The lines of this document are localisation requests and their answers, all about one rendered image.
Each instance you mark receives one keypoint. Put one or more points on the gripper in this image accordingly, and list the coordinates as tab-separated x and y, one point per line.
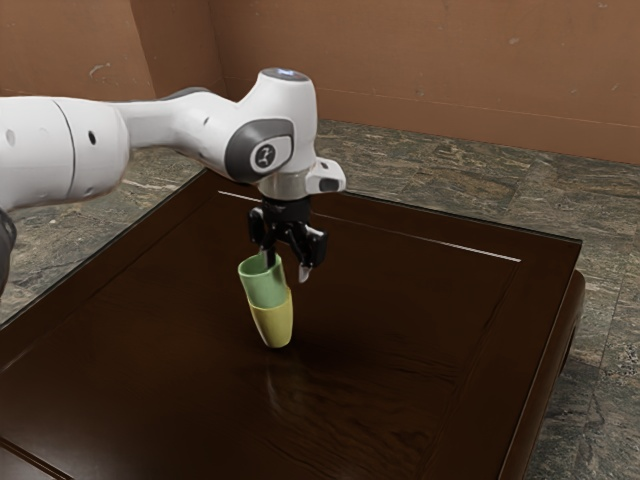
283	212

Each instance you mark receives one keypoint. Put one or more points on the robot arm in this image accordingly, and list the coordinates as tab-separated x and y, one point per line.
150	130

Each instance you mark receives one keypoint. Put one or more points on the yellow cup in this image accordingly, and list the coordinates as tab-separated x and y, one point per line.
273	323

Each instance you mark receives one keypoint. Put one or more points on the green cup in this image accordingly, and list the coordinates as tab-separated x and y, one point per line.
264	285

